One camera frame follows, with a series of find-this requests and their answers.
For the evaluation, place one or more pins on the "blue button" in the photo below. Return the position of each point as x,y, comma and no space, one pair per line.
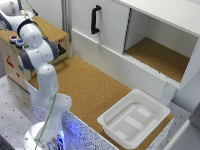
20,42

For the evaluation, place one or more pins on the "white plastic box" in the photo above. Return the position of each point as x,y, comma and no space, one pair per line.
133,121

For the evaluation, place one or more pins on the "white cabinet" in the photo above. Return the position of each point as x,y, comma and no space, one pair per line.
110,66

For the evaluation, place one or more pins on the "red button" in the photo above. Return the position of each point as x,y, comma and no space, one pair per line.
13,38

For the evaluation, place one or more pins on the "white sliding door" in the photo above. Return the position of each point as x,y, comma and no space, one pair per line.
111,26

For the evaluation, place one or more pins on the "green button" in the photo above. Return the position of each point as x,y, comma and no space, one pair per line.
25,46

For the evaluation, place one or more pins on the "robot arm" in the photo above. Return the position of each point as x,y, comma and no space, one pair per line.
46,83

